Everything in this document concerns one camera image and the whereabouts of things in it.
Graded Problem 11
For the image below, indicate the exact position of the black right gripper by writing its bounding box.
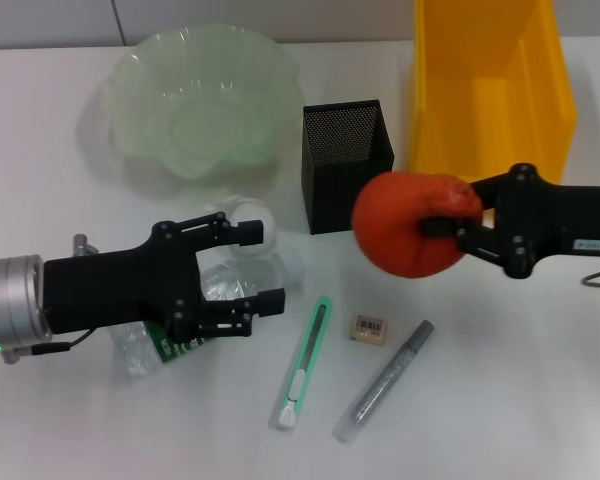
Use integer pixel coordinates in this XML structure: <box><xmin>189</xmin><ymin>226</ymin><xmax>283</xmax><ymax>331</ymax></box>
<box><xmin>418</xmin><ymin>162</ymin><xmax>600</xmax><ymax>281</ymax></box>

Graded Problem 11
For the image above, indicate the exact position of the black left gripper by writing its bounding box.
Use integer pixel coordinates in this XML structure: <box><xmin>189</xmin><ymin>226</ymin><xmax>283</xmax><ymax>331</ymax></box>
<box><xmin>43</xmin><ymin>212</ymin><xmax>266</xmax><ymax>337</ymax></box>

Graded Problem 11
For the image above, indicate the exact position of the white paper ball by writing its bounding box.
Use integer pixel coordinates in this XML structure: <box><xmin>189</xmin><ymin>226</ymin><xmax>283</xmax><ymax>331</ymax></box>
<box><xmin>229</xmin><ymin>199</ymin><xmax>280</xmax><ymax>257</ymax></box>

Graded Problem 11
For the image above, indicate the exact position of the red plush fruit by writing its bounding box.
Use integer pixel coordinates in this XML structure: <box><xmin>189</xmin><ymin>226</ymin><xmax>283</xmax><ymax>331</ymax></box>
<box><xmin>352</xmin><ymin>170</ymin><xmax>483</xmax><ymax>279</ymax></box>

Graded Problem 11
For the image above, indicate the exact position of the clear green-label water bottle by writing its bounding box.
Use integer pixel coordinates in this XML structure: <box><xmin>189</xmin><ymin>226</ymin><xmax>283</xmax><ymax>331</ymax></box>
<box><xmin>110</xmin><ymin>244</ymin><xmax>306</xmax><ymax>380</ymax></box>

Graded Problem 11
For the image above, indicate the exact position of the green utility knife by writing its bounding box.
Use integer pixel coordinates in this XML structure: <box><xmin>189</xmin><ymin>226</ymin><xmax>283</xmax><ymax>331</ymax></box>
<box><xmin>272</xmin><ymin>295</ymin><xmax>334</xmax><ymax>432</ymax></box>

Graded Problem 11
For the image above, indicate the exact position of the beige eraser with barcode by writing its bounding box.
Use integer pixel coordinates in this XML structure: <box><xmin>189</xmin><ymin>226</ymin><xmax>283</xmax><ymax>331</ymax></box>
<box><xmin>348</xmin><ymin>313</ymin><xmax>390</xmax><ymax>345</ymax></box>

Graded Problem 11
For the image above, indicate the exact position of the black mesh pen holder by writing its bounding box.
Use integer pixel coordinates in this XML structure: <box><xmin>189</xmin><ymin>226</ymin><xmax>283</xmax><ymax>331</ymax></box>
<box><xmin>299</xmin><ymin>98</ymin><xmax>396</xmax><ymax>236</ymax></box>

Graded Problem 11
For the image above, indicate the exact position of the grey marker pen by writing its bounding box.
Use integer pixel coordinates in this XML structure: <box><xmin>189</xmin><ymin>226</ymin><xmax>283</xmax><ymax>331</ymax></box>
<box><xmin>332</xmin><ymin>319</ymin><xmax>436</xmax><ymax>444</ymax></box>

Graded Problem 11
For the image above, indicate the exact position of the pale green glass fruit plate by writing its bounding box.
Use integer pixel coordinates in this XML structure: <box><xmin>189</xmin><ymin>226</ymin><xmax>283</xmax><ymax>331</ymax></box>
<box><xmin>82</xmin><ymin>28</ymin><xmax>306</xmax><ymax>182</ymax></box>

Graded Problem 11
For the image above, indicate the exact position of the yellow plastic bin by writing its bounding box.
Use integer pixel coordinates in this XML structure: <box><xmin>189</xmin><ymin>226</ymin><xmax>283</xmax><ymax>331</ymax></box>
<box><xmin>407</xmin><ymin>0</ymin><xmax>579</xmax><ymax>229</ymax></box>

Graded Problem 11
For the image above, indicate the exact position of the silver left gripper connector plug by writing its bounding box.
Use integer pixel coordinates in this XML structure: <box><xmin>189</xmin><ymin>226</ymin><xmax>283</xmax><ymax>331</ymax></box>
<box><xmin>71</xmin><ymin>232</ymin><xmax>97</xmax><ymax>257</ymax></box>

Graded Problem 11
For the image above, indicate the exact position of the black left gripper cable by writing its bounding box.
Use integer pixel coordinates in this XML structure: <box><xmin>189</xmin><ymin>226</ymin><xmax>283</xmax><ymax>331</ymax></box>
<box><xmin>2</xmin><ymin>327</ymin><xmax>89</xmax><ymax>365</ymax></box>

